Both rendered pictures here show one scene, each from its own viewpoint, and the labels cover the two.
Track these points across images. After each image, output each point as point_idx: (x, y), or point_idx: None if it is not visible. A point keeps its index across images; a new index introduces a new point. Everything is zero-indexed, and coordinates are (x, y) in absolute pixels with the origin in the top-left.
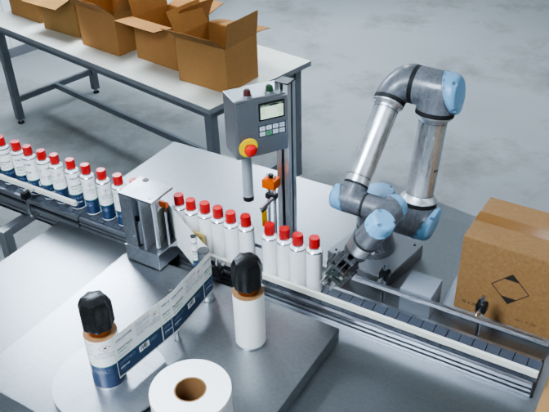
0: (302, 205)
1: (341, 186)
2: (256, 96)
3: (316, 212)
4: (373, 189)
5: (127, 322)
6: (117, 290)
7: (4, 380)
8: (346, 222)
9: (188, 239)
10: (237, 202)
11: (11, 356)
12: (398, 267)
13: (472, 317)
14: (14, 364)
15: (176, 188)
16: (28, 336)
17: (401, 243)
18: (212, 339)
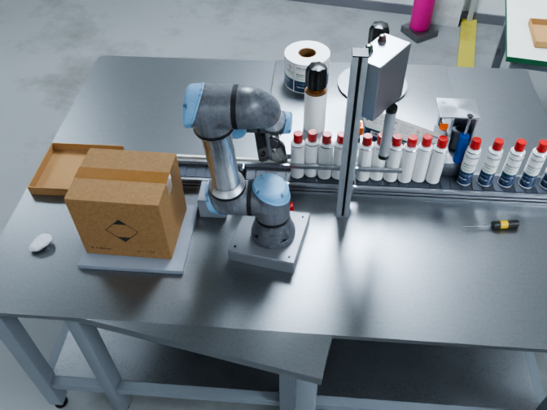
0: (381, 290)
1: (283, 113)
2: (373, 42)
3: (359, 283)
4: (273, 185)
5: (400, 113)
6: (433, 129)
7: (426, 68)
8: (320, 280)
9: (404, 133)
10: (450, 268)
11: (440, 78)
12: (241, 219)
13: None
14: (432, 76)
15: (530, 265)
16: (447, 89)
17: (247, 244)
18: (338, 120)
